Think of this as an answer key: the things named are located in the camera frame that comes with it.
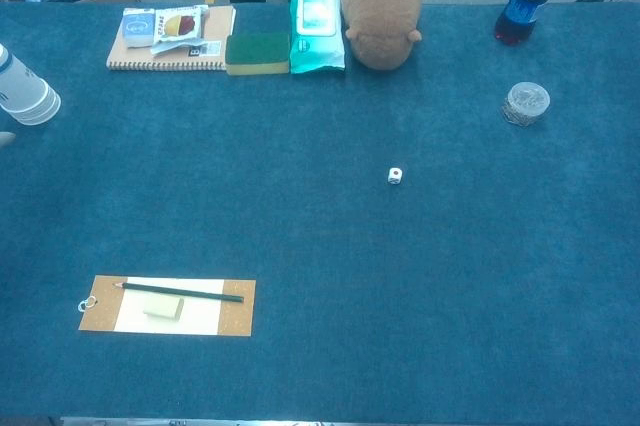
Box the cork clipboard with paper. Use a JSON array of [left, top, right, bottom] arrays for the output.
[[78, 274, 257, 338]]

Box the tan spiral notebook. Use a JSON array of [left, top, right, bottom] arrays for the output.
[[105, 5, 237, 72]]

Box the small white tissue pack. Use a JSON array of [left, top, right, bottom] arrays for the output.
[[121, 7, 157, 49]]

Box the dark green pencil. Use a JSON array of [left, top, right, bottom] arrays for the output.
[[113, 281, 245, 304]]

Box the green and yellow sponge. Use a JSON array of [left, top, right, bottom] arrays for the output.
[[224, 33, 292, 77]]

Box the cream paper sheet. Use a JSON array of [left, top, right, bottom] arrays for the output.
[[114, 276, 225, 335]]

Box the blue tablecloth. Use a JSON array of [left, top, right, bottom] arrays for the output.
[[0, 1, 640, 422]]

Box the beige eraser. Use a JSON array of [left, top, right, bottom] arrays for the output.
[[143, 296, 185, 320]]

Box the white snack packet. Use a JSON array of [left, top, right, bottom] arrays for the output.
[[150, 4, 210, 56]]

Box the teal wet wipes pack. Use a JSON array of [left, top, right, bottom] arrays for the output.
[[289, 0, 347, 76]]

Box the brown plush toy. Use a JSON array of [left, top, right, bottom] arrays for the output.
[[341, 0, 425, 71]]

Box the clear jar of clips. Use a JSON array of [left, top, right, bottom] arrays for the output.
[[501, 81, 552, 127]]

